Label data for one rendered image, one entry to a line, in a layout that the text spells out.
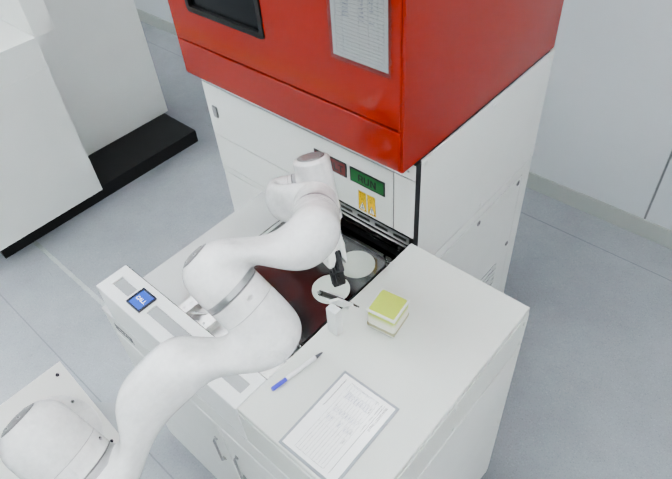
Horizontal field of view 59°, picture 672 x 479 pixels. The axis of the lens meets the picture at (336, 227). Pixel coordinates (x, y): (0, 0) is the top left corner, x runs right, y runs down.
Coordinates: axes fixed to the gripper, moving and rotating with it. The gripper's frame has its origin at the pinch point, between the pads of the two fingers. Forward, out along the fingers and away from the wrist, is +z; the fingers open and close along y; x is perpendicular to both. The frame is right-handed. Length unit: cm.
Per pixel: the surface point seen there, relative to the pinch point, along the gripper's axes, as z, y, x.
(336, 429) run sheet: 14.8, 31.1, -15.7
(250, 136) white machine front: -24, -57, -2
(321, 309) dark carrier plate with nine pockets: 9.6, -3.9, -5.0
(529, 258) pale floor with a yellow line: 77, -82, 116
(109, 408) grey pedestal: 17, -8, -61
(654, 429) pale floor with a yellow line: 107, 2, 104
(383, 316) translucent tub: 3.1, 17.5, 3.6
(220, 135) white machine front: -23, -73, -9
